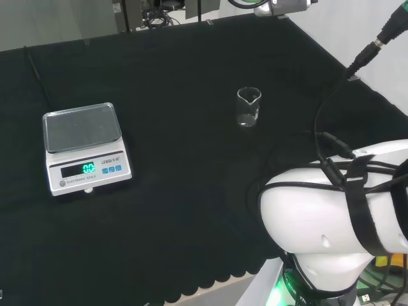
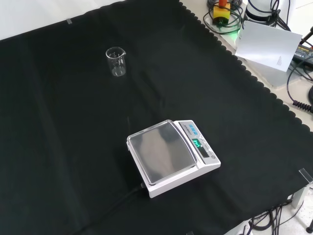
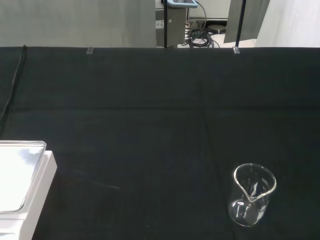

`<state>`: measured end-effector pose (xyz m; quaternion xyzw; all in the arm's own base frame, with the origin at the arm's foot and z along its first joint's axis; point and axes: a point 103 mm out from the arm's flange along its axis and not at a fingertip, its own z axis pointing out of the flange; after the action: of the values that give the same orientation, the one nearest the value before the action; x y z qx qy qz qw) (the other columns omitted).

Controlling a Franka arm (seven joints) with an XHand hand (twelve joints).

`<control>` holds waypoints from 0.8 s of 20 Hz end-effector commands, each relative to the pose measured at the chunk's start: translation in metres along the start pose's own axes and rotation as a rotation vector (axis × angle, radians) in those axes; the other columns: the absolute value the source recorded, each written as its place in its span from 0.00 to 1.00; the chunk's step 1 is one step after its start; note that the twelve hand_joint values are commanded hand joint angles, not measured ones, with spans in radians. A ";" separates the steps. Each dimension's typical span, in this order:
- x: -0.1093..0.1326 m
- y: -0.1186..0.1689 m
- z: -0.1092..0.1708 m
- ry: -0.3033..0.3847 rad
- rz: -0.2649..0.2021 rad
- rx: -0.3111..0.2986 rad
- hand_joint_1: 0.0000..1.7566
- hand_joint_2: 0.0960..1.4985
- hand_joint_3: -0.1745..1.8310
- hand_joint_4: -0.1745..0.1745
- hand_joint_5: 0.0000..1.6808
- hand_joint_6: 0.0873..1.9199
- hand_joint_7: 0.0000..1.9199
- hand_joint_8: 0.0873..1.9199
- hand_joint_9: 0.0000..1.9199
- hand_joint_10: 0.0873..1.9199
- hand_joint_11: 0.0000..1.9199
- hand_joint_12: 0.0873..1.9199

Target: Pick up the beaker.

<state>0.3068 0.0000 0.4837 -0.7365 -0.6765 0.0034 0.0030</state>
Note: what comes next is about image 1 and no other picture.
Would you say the small clear glass beaker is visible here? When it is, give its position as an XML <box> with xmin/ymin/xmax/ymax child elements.
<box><xmin>236</xmin><ymin>87</ymin><xmax>263</xmax><ymax>128</ymax></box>

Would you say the black bench cloth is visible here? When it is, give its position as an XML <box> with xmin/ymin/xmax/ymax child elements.
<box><xmin>0</xmin><ymin>15</ymin><xmax>408</xmax><ymax>299</ymax></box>

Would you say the white electronic balance steel pan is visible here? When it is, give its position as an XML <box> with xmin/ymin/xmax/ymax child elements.
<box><xmin>42</xmin><ymin>101</ymin><xmax>133</xmax><ymax>198</ymax></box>

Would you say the dark panel on pole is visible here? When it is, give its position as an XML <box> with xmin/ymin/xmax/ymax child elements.
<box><xmin>185</xmin><ymin>0</ymin><xmax>221</xmax><ymax>23</ymax></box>

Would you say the yellow stop button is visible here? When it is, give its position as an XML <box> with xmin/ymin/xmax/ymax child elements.
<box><xmin>375</xmin><ymin>253</ymin><xmax>408</xmax><ymax>275</ymax></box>

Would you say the tangled black cable bundle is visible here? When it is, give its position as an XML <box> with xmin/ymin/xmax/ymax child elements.
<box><xmin>142</xmin><ymin>5</ymin><xmax>180</xmax><ymax>30</ymax></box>

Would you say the green cable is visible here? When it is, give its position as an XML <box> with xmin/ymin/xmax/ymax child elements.
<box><xmin>228</xmin><ymin>0</ymin><xmax>266</xmax><ymax>9</ymax></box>

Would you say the black balance power cable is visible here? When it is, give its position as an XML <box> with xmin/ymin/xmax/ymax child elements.
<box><xmin>23</xmin><ymin>45</ymin><xmax>54</xmax><ymax>111</ymax></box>

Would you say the black cable with barrel connector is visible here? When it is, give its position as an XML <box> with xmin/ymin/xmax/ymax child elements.
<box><xmin>313</xmin><ymin>0</ymin><xmax>408</xmax><ymax>189</ymax></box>

